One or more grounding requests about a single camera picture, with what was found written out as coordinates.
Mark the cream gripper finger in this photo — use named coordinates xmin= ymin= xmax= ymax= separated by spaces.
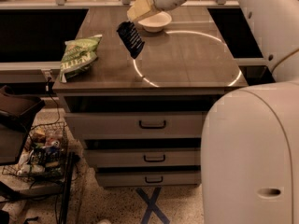
xmin=127 ymin=0 xmax=160 ymax=22

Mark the dark blue rxbar wrapper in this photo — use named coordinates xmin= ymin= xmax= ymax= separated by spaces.
xmin=117 ymin=21 xmax=145 ymax=59

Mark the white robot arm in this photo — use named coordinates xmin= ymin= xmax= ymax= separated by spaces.
xmin=149 ymin=0 xmax=299 ymax=224

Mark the green jalapeno chip bag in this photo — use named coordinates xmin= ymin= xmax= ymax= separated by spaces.
xmin=59 ymin=35 xmax=103 ymax=83

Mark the white paper bowl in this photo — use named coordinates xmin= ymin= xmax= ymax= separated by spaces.
xmin=138 ymin=12 xmax=172 ymax=33

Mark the grey drawer cabinet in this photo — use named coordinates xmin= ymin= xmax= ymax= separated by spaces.
xmin=53 ymin=7 xmax=247 ymax=174

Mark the top grey drawer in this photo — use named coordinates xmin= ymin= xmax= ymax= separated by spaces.
xmin=64 ymin=112 xmax=204 ymax=140

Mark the grey drawer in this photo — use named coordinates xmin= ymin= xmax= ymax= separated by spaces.
xmin=83 ymin=147 xmax=201 ymax=168
xmin=64 ymin=112 xmax=204 ymax=140
xmin=95 ymin=171 xmax=201 ymax=188

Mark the middle grey drawer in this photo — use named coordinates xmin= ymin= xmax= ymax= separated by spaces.
xmin=83 ymin=147 xmax=201 ymax=168

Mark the dark brown bin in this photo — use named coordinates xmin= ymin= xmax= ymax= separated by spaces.
xmin=0 ymin=85 xmax=45 ymax=165

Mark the bottom grey drawer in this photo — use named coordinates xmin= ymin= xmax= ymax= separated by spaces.
xmin=95 ymin=171 xmax=201 ymax=188

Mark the blue tape cross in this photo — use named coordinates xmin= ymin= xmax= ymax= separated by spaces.
xmin=135 ymin=187 xmax=170 ymax=224

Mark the black cable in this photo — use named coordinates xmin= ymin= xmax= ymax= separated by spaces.
xmin=45 ymin=77 xmax=62 ymax=126

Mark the wire basket with snacks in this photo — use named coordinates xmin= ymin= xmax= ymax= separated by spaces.
xmin=2 ymin=122 xmax=68 ymax=182

